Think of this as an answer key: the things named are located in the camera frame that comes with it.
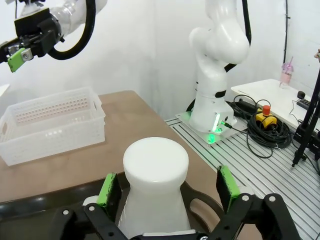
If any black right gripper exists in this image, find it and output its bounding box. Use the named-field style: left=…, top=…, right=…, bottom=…
left=0, top=7, right=63, bottom=73

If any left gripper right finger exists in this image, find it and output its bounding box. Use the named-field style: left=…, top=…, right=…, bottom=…
left=212, top=166, right=301, bottom=240

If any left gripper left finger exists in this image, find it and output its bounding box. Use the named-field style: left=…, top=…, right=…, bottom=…
left=41, top=172, right=131, bottom=240

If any white plastic conical flask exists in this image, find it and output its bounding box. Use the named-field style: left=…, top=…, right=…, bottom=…
left=117, top=136, right=192, bottom=237

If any dark brown plastic tray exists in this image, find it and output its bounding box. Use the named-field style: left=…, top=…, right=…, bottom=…
left=0, top=178, right=225, bottom=240

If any yellow red emergency stop button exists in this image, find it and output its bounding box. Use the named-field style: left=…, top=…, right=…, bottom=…
left=254, top=105, right=277, bottom=127

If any white perforated plastic basket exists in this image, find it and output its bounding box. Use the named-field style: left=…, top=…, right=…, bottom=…
left=0, top=86, right=106, bottom=167

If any white side table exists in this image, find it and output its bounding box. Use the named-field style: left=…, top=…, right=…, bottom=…
left=231, top=78, right=320, bottom=129

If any black keyboard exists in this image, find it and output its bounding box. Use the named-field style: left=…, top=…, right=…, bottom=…
left=296, top=98, right=312, bottom=110

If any pink cup with straw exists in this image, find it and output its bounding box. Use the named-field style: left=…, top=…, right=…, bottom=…
left=280, top=56, right=294, bottom=89

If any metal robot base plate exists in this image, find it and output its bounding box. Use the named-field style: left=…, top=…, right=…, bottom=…
left=174, top=111, right=248, bottom=146

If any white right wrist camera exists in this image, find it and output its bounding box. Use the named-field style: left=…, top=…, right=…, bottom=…
left=21, top=0, right=43, bottom=11

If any black cable bundle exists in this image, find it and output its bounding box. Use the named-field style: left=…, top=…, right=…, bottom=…
left=233, top=94, right=291, bottom=159

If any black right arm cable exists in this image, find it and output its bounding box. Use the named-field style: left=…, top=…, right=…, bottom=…
left=48, top=0, right=253, bottom=74

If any black camera tripod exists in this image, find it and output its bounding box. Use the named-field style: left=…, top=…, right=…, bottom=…
left=291, top=69, right=320, bottom=169

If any black wall cable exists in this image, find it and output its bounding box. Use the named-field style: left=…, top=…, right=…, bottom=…
left=283, top=0, right=291, bottom=67

